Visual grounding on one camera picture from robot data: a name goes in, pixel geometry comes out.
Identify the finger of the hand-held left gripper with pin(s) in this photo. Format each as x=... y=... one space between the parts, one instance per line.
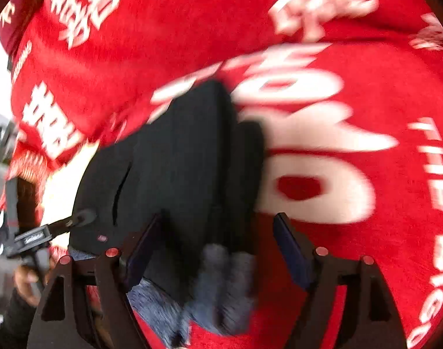
x=77 y=219

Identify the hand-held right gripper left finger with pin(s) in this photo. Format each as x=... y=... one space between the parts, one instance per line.
x=143 y=251

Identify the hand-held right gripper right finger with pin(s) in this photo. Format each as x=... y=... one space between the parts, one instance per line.
x=292 y=254

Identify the black pants with blue lining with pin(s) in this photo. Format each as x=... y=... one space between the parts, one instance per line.
x=177 y=160

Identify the person's left hand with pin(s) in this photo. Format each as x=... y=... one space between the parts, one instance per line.
x=27 y=283

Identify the red printed blanket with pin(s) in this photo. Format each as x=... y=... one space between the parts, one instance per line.
x=352 y=80

